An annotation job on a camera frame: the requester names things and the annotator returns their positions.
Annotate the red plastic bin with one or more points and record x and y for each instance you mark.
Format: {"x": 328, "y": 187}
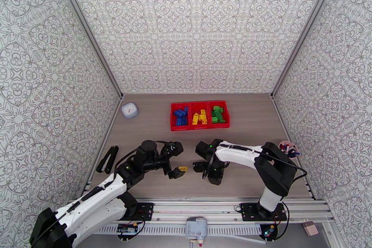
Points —
{"x": 200, "y": 126}
{"x": 174, "y": 128}
{"x": 227, "y": 119}

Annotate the large blue lego brick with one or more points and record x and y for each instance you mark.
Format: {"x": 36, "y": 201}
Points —
{"x": 182, "y": 122}

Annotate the large yellow lego brick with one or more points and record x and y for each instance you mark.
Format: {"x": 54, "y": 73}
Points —
{"x": 196, "y": 117}

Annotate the large green lego brick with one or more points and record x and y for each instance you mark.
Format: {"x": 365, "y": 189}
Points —
{"x": 221, "y": 121}
{"x": 218, "y": 108}

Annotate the small blue lego brick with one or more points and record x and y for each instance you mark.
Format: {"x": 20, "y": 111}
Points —
{"x": 177, "y": 113}
{"x": 185, "y": 108}
{"x": 184, "y": 114}

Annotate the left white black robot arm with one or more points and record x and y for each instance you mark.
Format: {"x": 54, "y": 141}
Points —
{"x": 96, "y": 197}

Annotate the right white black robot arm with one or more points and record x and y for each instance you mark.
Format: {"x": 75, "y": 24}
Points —
{"x": 276, "y": 168}

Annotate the black folding tool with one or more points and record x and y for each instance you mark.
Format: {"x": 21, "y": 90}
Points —
{"x": 112, "y": 154}

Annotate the white square lidded container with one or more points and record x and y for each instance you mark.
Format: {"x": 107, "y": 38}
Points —
{"x": 129, "y": 110}

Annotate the white plastic device box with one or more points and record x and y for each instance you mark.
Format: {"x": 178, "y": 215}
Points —
{"x": 197, "y": 226}

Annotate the small circuit board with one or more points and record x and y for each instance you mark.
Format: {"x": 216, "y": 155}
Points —
{"x": 268, "y": 231}
{"x": 127, "y": 229}

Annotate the pink metal bucket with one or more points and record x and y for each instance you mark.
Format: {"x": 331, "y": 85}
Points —
{"x": 287, "y": 141}

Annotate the pink power adapter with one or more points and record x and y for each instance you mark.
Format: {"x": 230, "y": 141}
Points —
{"x": 309, "y": 228}

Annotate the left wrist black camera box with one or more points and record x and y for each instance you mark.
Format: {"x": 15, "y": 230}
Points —
{"x": 173, "y": 148}

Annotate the long aluminium frame rail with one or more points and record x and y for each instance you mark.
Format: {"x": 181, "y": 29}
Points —
{"x": 197, "y": 208}

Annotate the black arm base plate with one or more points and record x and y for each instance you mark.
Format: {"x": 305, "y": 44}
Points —
{"x": 145, "y": 211}
{"x": 248, "y": 213}

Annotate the aluminium side rail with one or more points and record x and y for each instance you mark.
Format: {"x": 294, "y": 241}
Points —
{"x": 110, "y": 123}
{"x": 284, "y": 123}

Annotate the aluminium frame post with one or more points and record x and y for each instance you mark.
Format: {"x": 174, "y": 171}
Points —
{"x": 89, "y": 30}
{"x": 303, "y": 30}

